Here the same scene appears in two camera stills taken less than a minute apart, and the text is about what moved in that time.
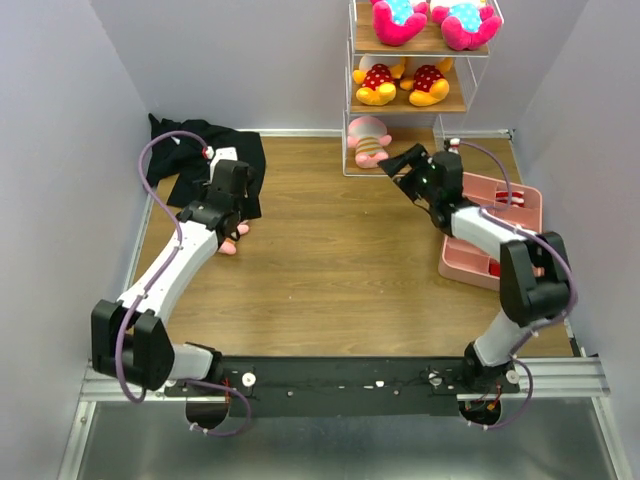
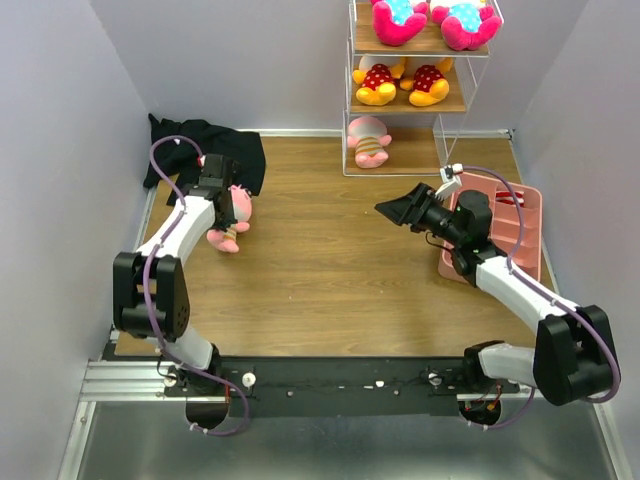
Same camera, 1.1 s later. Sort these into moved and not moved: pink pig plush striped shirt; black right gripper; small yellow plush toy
Moved: black right gripper
Not moved: small yellow plush toy; pink pig plush striped shirt
